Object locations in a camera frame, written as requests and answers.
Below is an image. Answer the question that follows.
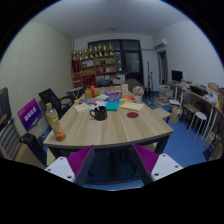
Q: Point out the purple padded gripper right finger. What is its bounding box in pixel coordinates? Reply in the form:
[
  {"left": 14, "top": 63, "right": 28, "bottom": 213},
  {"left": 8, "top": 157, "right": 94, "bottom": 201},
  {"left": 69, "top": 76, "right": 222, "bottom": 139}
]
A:
[{"left": 133, "top": 144, "right": 182, "bottom": 185}]

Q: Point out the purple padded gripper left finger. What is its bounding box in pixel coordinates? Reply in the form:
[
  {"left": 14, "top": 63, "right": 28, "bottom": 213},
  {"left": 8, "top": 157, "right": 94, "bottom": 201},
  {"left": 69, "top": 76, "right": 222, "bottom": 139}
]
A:
[{"left": 46, "top": 145, "right": 95, "bottom": 186}]

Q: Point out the orange juice plastic bottle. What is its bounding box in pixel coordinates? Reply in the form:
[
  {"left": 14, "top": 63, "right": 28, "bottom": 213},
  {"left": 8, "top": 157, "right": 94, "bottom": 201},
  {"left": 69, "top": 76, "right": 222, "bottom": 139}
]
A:
[{"left": 46, "top": 103, "right": 65, "bottom": 141}]

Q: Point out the red round coaster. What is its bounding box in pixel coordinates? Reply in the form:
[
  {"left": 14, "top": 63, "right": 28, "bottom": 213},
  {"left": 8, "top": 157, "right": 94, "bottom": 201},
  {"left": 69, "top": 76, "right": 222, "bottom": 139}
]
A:
[{"left": 127, "top": 112, "right": 139, "bottom": 118}]

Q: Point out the wooden conference table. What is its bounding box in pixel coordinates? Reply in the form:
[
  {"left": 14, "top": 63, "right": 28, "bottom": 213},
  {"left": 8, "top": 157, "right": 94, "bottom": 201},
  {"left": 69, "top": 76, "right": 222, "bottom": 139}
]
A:
[{"left": 43, "top": 84, "right": 175, "bottom": 168}]

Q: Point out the yellow paper sheet left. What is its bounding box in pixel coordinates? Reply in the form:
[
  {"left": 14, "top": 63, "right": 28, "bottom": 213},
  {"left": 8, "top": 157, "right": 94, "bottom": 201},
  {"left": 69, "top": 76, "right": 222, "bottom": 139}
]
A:
[{"left": 74, "top": 103, "right": 90, "bottom": 113}]

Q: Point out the yellow paper sheet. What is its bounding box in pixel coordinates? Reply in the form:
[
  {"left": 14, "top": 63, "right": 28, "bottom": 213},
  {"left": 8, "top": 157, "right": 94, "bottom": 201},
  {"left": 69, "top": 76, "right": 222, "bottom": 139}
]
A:
[
  {"left": 120, "top": 102, "right": 144, "bottom": 111},
  {"left": 74, "top": 103, "right": 90, "bottom": 113}
]

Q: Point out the black dotted mug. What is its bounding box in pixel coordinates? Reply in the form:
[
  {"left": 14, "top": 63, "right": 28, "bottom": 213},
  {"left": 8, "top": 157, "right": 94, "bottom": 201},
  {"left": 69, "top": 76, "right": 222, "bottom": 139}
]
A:
[{"left": 90, "top": 106, "right": 107, "bottom": 121}]

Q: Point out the black office chair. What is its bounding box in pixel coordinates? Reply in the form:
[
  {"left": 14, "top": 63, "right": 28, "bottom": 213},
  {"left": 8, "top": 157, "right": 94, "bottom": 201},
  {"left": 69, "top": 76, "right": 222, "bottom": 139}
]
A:
[{"left": 39, "top": 88, "right": 73, "bottom": 117}]

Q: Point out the yellow paper sheet right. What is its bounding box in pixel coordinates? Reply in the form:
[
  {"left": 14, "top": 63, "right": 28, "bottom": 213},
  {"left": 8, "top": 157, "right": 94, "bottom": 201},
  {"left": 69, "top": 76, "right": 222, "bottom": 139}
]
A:
[{"left": 120, "top": 102, "right": 144, "bottom": 111}]

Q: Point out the purple sign board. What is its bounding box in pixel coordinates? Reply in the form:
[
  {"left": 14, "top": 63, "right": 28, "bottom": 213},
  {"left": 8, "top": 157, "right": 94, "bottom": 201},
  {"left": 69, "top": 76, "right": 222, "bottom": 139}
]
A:
[{"left": 17, "top": 98, "right": 42, "bottom": 131}]

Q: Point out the white round stool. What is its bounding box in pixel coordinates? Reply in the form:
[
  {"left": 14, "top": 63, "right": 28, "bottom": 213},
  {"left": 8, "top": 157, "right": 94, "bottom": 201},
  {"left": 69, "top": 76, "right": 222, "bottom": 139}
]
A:
[{"left": 187, "top": 112, "right": 207, "bottom": 134}]

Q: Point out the long side desk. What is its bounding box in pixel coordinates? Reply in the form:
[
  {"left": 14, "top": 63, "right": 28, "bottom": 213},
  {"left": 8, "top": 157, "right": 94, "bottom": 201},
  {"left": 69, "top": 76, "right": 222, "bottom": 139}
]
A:
[{"left": 169, "top": 81, "right": 224, "bottom": 161}]

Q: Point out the teal notebook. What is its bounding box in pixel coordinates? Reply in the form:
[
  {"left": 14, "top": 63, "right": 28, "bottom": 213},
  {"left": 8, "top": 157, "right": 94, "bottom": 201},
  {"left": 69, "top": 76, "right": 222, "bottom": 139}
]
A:
[{"left": 106, "top": 101, "right": 120, "bottom": 111}]

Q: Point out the flower pot with dried flowers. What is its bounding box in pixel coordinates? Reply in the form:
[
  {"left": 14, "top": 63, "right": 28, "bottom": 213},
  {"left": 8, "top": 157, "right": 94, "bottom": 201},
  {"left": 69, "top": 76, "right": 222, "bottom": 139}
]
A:
[{"left": 132, "top": 86, "right": 144, "bottom": 103}]

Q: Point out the yellow gift box red ribbon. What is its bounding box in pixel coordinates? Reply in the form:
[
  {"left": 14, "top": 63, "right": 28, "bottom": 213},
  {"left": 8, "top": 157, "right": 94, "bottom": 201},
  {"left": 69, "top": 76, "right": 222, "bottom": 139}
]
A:
[{"left": 85, "top": 86, "right": 100, "bottom": 99}]

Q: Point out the standing card on table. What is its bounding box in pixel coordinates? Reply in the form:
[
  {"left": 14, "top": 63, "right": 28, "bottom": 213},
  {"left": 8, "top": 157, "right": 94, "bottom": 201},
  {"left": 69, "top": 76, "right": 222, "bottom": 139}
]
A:
[{"left": 121, "top": 84, "right": 128, "bottom": 96}]

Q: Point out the computer monitor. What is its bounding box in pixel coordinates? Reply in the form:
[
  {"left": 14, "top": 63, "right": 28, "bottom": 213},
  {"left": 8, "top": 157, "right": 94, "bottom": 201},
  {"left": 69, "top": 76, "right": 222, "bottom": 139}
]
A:
[{"left": 171, "top": 70, "right": 183, "bottom": 81}]

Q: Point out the wooden shelf with trophies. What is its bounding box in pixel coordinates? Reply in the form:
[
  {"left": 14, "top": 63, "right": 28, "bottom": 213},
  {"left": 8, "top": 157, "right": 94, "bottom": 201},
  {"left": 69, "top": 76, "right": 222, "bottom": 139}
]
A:
[{"left": 71, "top": 43, "right": 117, "bottom": 87}]

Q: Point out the white air conditioner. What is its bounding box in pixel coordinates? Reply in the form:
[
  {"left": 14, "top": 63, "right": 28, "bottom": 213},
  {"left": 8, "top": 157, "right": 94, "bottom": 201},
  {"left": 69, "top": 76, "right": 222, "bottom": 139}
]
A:
[{"left": 154, "top": 38, "right": 167, "bottom": 48}]

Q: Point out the dark window door frame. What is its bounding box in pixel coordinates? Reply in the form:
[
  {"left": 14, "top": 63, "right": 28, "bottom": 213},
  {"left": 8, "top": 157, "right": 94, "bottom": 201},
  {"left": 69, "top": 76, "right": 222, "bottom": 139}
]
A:
[{"left": 88, "top": 39, "right": 143, "bottom": 84}]

